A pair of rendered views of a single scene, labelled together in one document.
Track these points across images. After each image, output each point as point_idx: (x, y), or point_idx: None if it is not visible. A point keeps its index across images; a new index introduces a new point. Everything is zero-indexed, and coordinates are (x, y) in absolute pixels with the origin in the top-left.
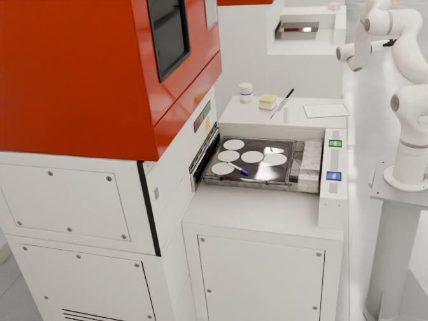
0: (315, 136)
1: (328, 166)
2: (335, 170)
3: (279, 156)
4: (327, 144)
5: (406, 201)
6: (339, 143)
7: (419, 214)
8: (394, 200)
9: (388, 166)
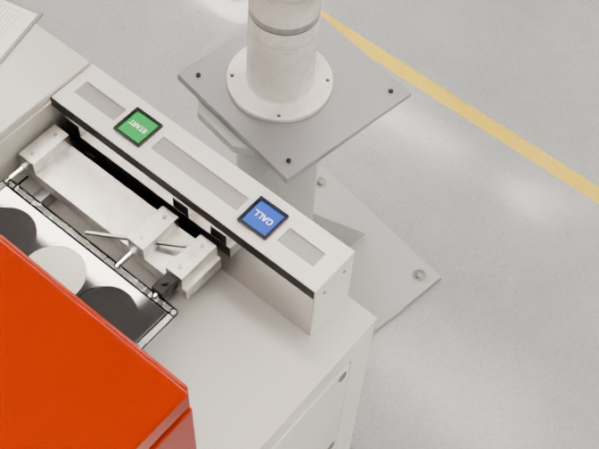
0: (34, 130)
1: (217, 201)
2: (238, 199)
3: (50, 260)
4: (127, 144)
5: (343, 136)
6: (144, 120)
7: None
8: (327, 152)
9: (218, 77)
